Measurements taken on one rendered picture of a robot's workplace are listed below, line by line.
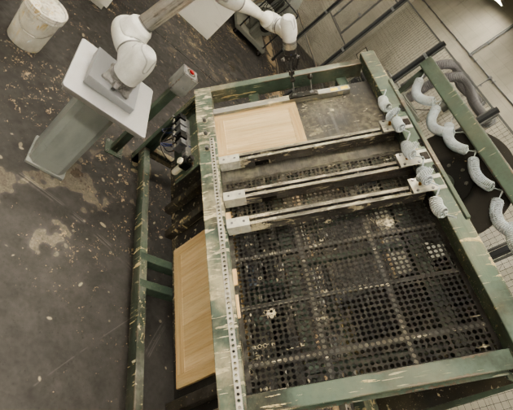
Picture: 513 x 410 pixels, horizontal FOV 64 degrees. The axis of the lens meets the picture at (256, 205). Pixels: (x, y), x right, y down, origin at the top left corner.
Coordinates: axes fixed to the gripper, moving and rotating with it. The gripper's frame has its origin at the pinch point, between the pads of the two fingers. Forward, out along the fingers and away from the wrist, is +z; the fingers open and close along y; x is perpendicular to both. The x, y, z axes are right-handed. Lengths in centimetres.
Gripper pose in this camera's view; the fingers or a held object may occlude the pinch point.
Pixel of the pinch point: (291, 74)
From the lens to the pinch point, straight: 294.7
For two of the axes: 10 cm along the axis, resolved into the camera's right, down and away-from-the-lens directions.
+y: -9.8, 1.8, 0.1
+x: 1.4, 7.8, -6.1
